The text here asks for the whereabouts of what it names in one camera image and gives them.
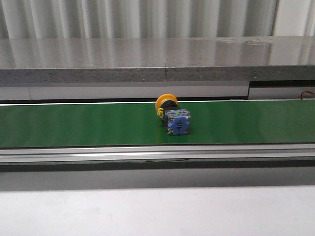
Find white curtain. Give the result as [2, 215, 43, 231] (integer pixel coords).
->
[0, 0, 278, 39]

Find aluminium conveyor frame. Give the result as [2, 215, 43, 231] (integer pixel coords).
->
[0, 144, 315, 164]

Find green conveyor belt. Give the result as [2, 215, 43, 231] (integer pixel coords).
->
[0, 100, 315, 148]

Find grey stone countertop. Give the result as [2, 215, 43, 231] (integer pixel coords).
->
[0, 36, 315, 85]

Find red and black wires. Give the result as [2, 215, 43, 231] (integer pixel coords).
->
[300, 90, 315, 100]

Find yellow emergency push button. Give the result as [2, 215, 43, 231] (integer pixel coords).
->
[155, 94, 190, 135]

